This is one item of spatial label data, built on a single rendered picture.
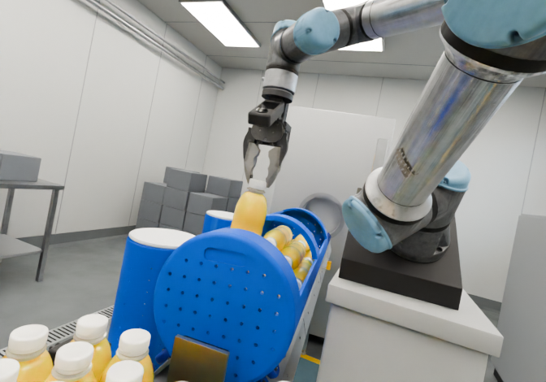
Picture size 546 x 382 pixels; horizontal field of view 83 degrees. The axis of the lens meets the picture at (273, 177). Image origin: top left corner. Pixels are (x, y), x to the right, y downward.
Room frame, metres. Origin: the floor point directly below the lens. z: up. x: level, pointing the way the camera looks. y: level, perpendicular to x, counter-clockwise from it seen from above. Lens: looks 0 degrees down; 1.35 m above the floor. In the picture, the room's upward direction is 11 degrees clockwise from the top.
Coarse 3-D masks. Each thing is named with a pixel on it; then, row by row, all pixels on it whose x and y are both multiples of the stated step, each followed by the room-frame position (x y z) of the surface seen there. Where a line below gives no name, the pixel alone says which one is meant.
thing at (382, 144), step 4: (380, 140) 1.87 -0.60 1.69; (384, 140) 1.86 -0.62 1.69; (380, 144) 1.87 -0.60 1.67; (384, 144) 1.86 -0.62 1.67; (376, 148) 1.87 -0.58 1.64; (380, 148) 1.87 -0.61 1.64; (384, 148) 1.86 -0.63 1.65; (376, 152) 1.87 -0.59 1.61; (380, 152) 1.87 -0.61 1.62; (384, 152) 1.86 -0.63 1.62; (376, 156) 1.87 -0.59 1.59; (380, 156) 1.87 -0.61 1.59; (384, 156) 1.86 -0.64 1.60; (376, 160) 1.87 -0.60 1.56; (380, 160) 1.86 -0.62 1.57; (376, 164) 1.87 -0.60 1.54; (380, 164) 1.86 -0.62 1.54; (372, 168) 1.88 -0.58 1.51; (376, 168) 1.87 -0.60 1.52
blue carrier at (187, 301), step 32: (288, 224) 0.96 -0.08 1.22; (320, 224) 1.33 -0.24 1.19; (192, 256) 0.59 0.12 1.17; (224, 256) 0.58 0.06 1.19; (256, 256) 0.56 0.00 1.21; (320, 256) 1.02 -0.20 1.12; (160, 288) 0.60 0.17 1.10; (192, 288) 0.59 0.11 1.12; (224, 288) 0.57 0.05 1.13; (256, 288) 0.56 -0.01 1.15; (288, 288) 0.55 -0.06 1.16; (160, 320) 0.60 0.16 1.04; (192, 320) 0.58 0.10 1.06; (224, 320) 0.57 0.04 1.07; (256, 320) 0.55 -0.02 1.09; (288, 320) 0.54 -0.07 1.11; (256, 352) 0.55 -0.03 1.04
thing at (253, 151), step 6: (252, 144) 0.68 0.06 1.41; (252, 150) 0.68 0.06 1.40; (258, 150) 0.68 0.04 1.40; (246, 156) 0.69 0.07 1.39; (252, 156) 0.68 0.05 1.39; (246, 162) 0.68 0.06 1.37; (252, 162) 0.68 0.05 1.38; (246, 168) 0.68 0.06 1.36; (252, 168) 0.69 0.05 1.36; (246, 174) 0.69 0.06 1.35; (252, 174) 0.69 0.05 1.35
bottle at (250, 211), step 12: (252, 192) 0.67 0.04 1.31; (264, 192) 0.67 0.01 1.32; (240, 204) 0.66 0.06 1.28; (252, 204) 0.65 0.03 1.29; (264, 204) 0.67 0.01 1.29; (240, 216) 0.65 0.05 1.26; (252, 216) 0.65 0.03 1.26; (264, 216) 0.67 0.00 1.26; (240, 228) 0.65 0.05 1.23; (252, 228) 0.65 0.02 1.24
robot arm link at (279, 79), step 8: (272, 72) 0.67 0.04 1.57; (280, 72) 0.66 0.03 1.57; (288, 72) 0.67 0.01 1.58; (264, 80) 0.69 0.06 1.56; (272, 80) 0.67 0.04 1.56; (280, 80) 0.66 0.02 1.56; (288, 80) 0.67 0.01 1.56; (296, 80) 0.69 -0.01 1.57; (264, 88) 0.69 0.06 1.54; (272, 88) 0.67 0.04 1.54; (280, 88) 0.67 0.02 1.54; (288, 88) 0.67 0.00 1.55
